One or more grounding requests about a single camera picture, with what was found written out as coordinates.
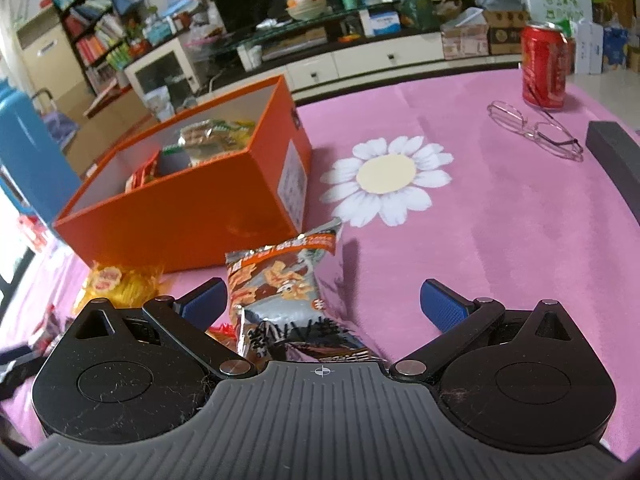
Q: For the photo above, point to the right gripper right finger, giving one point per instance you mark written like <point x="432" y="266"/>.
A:
<point x="510" y="378"/>

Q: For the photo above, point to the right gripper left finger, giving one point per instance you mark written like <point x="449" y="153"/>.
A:
<point x="119" y="376"/>

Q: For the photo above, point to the golden snack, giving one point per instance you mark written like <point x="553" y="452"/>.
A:
<point x="124" y="287"/>

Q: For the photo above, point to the grey orange snack bag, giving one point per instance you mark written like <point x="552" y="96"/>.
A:
<point x="287" y="302"/>

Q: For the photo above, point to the red orange snack packet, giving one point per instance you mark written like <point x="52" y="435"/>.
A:
<point x="224" y="334"/>

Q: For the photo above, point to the pink floral tablecloth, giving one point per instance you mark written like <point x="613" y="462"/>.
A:
<point x="428" y="186"/>

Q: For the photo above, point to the orange storage box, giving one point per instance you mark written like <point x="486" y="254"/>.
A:
<point x="196" y="215"/>

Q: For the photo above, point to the blue thermos jug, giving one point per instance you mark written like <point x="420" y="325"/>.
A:
<point x="35" y="175"/>

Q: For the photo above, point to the dark grey foam block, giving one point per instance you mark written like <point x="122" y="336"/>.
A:
<point x="619" y="156"/>

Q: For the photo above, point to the brown cardboard box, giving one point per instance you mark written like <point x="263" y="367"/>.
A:
<point x="117" y="118"/>

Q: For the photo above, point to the yellow snack bag in box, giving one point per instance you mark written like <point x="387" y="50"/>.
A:
<point x="236" y="135"/>

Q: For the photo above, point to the white glass door cabinet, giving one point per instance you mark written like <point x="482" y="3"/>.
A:
<point x="165" y="79"/>

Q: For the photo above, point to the red soda can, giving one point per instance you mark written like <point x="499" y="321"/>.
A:
<point x="544" y="65"/>

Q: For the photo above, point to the white tv cabinet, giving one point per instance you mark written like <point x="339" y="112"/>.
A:
<point x="362" y="65"/>

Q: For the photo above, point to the bookshelf with books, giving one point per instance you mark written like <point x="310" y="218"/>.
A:
<point x="100" y="33"/>

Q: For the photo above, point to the fruit bowl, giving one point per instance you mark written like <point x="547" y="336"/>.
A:
<point x="305" y="10"/>

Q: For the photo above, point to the wire frame eyeglasses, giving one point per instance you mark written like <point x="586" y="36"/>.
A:
<point x="547" y="133"/>

